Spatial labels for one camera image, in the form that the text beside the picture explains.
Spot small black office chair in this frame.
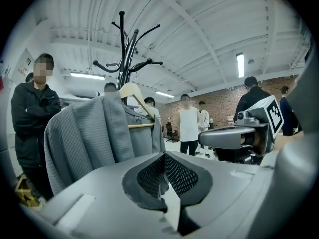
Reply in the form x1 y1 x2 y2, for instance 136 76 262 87
165 122 179 143

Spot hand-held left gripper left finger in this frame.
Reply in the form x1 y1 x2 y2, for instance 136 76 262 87
41 151 179 239

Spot cardboard box with yellow tape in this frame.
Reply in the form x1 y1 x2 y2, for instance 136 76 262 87
14 174 41 208

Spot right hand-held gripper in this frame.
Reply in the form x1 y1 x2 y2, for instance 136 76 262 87
198 95 285 165

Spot wall poster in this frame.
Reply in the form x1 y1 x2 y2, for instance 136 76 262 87
16 55 35 77

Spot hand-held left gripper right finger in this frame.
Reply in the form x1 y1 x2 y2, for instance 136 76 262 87
164 138 319 239

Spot black coat rack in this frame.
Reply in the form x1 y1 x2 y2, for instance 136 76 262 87
92 10 164 107

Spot ceiling light tube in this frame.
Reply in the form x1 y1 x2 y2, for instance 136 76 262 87
69 71 106 81
236 53 245 78
155 91 175 99

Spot grey jacket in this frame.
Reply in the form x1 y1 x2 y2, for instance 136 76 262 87
44 91 167 196

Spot wooden clothes hanger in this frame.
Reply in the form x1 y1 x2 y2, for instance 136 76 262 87
119 72 156 129

